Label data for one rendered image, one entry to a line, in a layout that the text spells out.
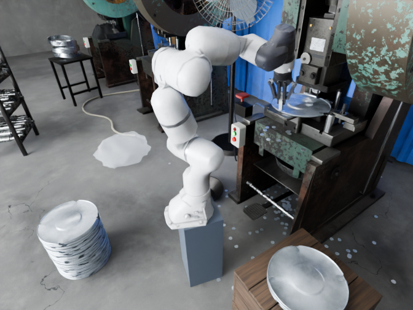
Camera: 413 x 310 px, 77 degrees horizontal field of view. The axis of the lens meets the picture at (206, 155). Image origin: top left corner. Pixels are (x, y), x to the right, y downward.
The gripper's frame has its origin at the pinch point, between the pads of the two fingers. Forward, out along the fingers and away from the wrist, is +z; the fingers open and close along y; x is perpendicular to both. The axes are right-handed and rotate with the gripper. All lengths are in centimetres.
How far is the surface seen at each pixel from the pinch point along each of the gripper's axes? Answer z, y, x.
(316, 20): -25.1, 7.5, 28.3
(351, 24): -46, 21, -10
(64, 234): 18, -82, -91
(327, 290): 20, 35, -70
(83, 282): 45, -76, -107
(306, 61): -9.3, 6.3, 21.1
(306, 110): 5.9, 11.8, 4.0
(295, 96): 11.9, 3.3, 19.0
